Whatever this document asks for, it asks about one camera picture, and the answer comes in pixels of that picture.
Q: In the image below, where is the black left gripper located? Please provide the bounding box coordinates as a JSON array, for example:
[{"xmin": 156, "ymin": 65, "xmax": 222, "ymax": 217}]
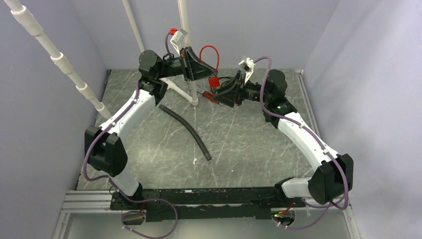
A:
[{"xmin": 157, "ymin": 47, "xmax": 218, "ymax": 83}]

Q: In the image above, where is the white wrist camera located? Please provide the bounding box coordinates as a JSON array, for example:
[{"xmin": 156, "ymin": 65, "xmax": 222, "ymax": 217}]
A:
[
  {"xmin": 169, "ymin": 28, "xmax": 188, "ymax": 55},
  {"xmin": 238, "ymin": 56, "xmax": 255, "ymax": 83}
]

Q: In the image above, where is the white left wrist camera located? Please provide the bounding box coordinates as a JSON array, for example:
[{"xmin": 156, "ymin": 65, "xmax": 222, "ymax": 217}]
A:
[{"xmin": 169, "ymin": 28, "xmax": 188, "ymax": 55}]

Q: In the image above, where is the black mounting rail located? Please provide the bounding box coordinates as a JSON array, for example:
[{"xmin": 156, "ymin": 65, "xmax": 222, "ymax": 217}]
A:
[{"xmin": 110, "ymin": 187, "xmax": 305, "ymax": 222}]

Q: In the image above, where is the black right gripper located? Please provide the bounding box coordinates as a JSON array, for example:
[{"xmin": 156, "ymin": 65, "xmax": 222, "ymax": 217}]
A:
[{"xmin": 212, "ymin": 70, "xmax": 271, "ymax": 108}]

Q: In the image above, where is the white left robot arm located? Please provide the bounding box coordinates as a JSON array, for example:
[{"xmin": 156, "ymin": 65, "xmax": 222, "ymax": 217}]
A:
[{"xmin": 82, "ymin": 47, "xmax": 217, "ymax": 209}]

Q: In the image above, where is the black corrugated hose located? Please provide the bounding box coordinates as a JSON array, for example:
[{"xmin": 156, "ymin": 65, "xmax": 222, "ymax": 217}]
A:
[{"xmin": 158, "ymin": 104, "xmax": 212, "ymax": 162}]

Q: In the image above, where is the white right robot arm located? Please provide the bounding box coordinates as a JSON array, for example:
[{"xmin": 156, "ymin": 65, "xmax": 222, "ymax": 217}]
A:
[{"xmin": 213, "ymin": 70, "xmax": 354, "ymax": 210}]

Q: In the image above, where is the white pvc pipe frame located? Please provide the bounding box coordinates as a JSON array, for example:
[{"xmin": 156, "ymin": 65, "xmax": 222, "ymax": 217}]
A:
[{"xmin": 3, "ymin": 0, "xmax": 199, "ymax": 120}]

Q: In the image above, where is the red wire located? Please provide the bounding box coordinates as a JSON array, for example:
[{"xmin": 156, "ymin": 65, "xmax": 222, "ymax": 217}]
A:
[{"xmin": 199, "ymin": 44, "xmax": 221, "ymax": 90}]

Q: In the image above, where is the red handled adjustable wrench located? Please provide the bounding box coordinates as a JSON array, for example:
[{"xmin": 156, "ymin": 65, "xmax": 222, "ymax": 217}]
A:
[{"xmin": 196, "ymin": 87, "xmax": 219, "ymax": 104}]

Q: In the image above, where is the aluminium frame rail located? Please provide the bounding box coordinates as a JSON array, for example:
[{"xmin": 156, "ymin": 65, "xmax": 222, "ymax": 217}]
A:
[{"xmin": 53, "ymin": 191, "xmax": 361, "ymax": 239}]

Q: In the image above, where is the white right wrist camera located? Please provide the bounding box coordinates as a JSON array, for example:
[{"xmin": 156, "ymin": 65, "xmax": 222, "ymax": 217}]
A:
[{"xmin": 238, "ymin": 56, "xmax": 255, "ymax": 83}]

